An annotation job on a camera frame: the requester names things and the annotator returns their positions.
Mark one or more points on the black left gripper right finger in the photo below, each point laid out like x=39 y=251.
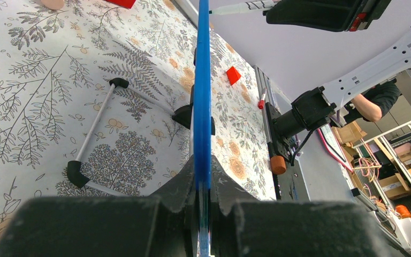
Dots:
x=242 y=225

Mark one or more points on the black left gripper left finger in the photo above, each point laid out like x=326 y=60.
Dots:
x=161 y=224

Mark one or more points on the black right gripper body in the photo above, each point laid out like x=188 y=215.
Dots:
x=332 y=16

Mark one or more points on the green whiteboard marker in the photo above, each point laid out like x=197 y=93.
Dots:
x=245 y=7

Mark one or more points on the blue framed whiteboard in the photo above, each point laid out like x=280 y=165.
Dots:
x=202 y=106

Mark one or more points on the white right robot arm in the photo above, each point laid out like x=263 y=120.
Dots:
x=313 y=109

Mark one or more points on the person in black shirt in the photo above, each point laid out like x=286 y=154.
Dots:
x=373 y=104

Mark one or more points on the red capped marker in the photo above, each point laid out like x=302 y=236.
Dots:
x=261 y=102

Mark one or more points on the red triangular block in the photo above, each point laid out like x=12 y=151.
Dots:
x=233 y=75

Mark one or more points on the floral patterned table mat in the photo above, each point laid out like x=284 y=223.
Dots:
x=96 y=81

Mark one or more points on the metal storage shelving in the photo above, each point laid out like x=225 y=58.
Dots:
x=379 y=176

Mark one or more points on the pink microphone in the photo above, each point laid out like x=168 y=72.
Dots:
x=53 y=4

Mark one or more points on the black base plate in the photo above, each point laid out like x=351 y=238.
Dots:
x=287 y=163

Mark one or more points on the red rectangular frame block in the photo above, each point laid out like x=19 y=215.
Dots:
x=128 y=4

